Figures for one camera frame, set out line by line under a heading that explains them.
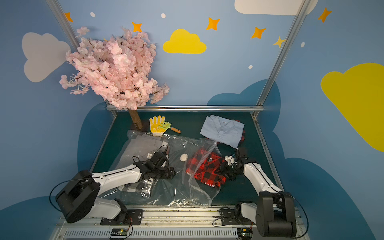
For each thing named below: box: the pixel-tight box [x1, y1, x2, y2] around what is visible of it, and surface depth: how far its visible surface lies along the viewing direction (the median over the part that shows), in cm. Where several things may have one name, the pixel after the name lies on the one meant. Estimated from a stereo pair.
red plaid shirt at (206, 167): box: [185, 149, 226, 188], surface depth 87 cm
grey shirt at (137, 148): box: [115, 134, 169, 169], surface depth 98 cm
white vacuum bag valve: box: [180, 153, 188, 162], surface depth 96 cm
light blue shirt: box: [200, 114, 245, 148], surface depth 106 cm
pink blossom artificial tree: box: [59, 26, 170, 130], surface depth 70 cm
